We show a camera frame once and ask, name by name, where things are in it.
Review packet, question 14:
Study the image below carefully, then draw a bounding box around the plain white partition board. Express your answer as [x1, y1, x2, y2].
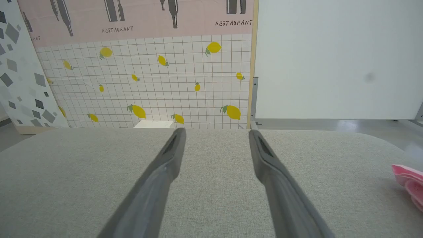
[255, 0, 423, 120]

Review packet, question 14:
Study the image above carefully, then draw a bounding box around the grey metal panel stand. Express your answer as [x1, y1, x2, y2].
[250, 77, 262, 130]

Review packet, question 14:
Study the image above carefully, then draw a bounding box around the pink crumpled garment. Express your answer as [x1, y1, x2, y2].
[391, 164, 423, 213]

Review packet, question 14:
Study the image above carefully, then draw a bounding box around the white grey terrazzo panel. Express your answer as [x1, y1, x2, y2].
[0, 0, 70, 129]

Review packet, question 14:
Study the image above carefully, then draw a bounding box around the white rectangular box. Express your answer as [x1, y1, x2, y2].
[133, 120, 175, 129]

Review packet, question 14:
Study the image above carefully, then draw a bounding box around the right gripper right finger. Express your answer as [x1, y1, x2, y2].
[248, 129, 336, 238]

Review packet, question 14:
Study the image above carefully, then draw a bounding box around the lemon pattern backdrop panel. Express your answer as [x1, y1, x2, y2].
[14, 0, 259, 135]

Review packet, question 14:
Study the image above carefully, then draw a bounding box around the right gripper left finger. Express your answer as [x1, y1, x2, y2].
[97, 128, 187, 238]

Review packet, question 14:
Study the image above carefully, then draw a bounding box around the lemon print tile panel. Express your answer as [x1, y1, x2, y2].
[35, 33, 252, 129]

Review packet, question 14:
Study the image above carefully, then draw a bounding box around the pink restaurant bottle poster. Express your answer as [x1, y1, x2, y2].
[17, 0, 255, 48]

